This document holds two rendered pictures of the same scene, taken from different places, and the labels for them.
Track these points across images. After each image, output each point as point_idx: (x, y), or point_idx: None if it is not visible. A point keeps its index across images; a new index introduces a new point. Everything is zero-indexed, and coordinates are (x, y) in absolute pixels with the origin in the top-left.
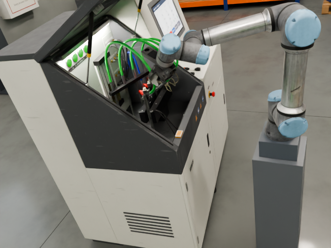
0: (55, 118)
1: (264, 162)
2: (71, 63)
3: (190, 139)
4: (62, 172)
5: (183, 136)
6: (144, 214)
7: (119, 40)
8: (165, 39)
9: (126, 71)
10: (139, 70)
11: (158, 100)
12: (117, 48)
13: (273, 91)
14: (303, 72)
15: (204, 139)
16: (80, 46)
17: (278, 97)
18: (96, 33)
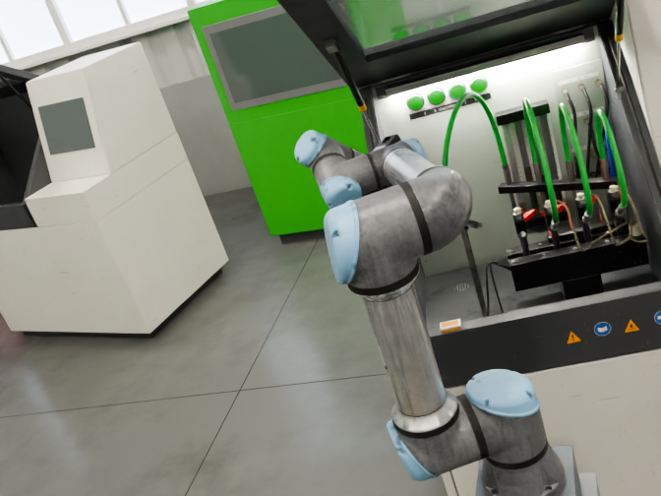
0: None
1: None
2: (419, 105)
3: (502, 361)
4: None
5: (456, 337)
6: None
7: (600, 87)
8: (301, 138)
9: (597, 159)
10: (612, 170)
11: (560, 251)
12: (571, 103)
13: (510, 372)
14: (380, 341)
15: (633, 412)
16: (446, 79)
17: (469, 383)
18: (514, 61)
